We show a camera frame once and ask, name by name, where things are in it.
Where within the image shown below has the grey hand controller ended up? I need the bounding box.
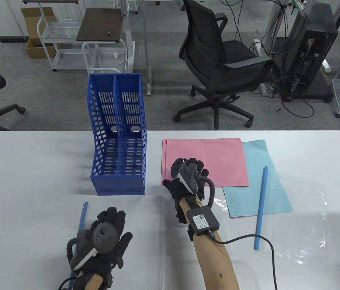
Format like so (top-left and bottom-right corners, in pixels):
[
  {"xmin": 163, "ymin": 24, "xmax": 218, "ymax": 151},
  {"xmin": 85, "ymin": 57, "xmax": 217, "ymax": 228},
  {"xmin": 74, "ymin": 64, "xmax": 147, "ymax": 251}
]
[
  {"xmin": 171, "ymin": 158, "xmax": 216, "ymax": 209},
  {"xmin": 67, "ymin": 223, "xmax": 119, "ymax": 271}
]

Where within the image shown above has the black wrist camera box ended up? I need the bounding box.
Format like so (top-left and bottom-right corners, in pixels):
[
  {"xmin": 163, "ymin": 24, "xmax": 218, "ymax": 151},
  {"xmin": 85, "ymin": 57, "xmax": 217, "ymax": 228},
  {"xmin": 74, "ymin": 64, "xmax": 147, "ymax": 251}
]
[{"xmin": 187, "ymin": 205, "xmax": 220, "ymax": 237}]

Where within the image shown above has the black mesh-back office chair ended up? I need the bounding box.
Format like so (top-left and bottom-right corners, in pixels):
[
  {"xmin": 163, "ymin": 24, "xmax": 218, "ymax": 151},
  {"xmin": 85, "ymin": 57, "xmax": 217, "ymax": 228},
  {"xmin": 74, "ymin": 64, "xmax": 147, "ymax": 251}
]
[{"xmin": 172, "ymin": 0, "xmax": 274, "ymax": 131}]

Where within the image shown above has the person's right hand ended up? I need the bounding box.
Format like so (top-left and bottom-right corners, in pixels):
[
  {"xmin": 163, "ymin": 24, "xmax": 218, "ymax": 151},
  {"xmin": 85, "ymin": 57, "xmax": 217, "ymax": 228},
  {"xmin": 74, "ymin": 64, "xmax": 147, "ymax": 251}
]
[{"xmin": 162, "ymin": 158, "xmax": 210, "ymax": 209}]

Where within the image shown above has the blue folder slide bar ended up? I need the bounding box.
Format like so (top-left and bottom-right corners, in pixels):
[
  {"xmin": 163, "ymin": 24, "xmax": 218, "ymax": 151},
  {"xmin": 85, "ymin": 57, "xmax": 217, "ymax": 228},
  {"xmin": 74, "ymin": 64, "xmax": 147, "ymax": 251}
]
[
  {"xmin": 254, "ymin": 166, "xmax": 269, "ymax": 250},
  {"xmin": 67, "ymin": 202, "xmax": 89, "ymax": 283}
]

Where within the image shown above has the aluminium pole stand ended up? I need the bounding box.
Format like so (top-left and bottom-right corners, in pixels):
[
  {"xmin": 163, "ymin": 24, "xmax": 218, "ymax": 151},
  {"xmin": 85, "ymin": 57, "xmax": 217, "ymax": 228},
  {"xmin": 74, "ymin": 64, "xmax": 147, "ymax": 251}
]
[{"xmin": 142, "ymin": 0, "xmax": 153, "ymax": 96}]

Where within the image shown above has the wood-top side table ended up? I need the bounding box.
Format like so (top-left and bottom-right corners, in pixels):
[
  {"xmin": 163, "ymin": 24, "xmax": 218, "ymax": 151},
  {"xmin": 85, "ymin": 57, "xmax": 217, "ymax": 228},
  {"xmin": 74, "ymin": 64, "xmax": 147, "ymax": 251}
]
[{"xmin": 76, "ymin": 8, "xmax": 135, "ymax": 75}]

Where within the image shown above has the blue plastic file rack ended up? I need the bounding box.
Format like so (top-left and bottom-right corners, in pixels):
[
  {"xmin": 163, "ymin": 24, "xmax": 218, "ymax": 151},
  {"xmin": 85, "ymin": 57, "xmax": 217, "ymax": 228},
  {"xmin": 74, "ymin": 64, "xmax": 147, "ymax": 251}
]
[{"xmin": 87, "ymin": 73, "xmax": 147, "ymax": 196}]

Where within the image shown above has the black computer tower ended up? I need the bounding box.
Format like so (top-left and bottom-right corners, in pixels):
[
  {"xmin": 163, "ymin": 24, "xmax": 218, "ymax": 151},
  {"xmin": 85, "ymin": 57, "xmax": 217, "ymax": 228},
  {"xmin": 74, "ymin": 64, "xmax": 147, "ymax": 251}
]
[{"xmin": 280, "ymin": 3, "xmax": 338, "ymax": 102}]

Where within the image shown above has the white wire cart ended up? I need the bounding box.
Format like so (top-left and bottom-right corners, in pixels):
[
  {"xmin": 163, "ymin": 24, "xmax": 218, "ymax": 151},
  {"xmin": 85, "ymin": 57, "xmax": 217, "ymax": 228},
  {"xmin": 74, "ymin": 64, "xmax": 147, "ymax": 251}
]
[{"xmin": 37, "ymin": 14, "xmax": 91, "ymax": 72}]

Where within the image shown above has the black cable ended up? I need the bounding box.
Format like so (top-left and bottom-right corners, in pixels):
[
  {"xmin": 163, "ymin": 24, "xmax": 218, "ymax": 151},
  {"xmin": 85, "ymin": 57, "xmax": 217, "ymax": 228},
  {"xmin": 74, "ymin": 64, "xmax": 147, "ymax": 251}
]
[{"xmin": 209, "ymin": 230, "xmax": 279, "ymax": 290}]

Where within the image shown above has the person's left forearm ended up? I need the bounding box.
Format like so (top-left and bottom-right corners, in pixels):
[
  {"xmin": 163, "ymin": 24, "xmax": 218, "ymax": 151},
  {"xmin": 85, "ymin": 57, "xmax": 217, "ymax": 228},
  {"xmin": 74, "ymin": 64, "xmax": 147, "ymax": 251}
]
[{"xmin": 84, "ymin": 272, "xmax": 104, "ymax": 290}]

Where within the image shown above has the person's left hand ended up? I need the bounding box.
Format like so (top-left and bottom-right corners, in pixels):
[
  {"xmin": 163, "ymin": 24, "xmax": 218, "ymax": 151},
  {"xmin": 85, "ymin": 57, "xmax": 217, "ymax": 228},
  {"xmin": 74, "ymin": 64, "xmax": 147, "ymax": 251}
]
[{"xmin": 73, "ymin": 207, "xmax": 133, "ymax": 287}]

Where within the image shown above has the white cabinet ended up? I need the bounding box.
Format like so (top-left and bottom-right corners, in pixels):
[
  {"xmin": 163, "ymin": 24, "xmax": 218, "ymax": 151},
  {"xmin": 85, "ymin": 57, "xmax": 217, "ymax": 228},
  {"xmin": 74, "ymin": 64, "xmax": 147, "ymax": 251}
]
[{"xmin": 0, "ymin": 0, "xmax": 29, "ymax": 43}]

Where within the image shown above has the person's right forearm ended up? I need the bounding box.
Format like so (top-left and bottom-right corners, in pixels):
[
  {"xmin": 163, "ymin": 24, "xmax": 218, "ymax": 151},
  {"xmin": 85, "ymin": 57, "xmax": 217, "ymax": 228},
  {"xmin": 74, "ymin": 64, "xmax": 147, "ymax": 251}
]
[{"xmin": 178, "ymin": 196, "xmax": 240, "ymax": 290}]

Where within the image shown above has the pink paper stack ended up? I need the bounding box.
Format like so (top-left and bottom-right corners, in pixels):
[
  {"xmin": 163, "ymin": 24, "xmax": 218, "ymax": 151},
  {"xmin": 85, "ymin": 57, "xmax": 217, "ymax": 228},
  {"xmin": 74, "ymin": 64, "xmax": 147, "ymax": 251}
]
[{"xmin": 161, "ymin": 138, "xmax": 250, "ymax": 187}]

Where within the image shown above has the white power strip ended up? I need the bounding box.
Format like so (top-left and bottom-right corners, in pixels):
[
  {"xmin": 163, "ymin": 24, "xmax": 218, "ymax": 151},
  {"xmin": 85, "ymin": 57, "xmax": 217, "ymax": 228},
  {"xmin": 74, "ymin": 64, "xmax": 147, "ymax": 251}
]
[{"xmin": 253, "ymin": 39, "xmax": 268, "ymax": 58}]

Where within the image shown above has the cardboard box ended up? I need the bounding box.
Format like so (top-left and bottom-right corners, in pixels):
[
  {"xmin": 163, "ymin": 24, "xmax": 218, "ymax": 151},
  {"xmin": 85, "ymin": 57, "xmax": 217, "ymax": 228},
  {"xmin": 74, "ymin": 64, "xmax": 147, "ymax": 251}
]
[{"xmin": 21, "ymin": 7, "xmax": 57, "ymax": 59}]

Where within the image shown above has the light blue paper stack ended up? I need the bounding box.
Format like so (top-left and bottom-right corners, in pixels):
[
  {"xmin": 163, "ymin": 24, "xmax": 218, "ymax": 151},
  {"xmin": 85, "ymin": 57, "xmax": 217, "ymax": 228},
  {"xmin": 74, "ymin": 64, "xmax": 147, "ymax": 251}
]
[{"xmin": 223, "ymin": 140, "xmax": 293, "ymax": 218}]

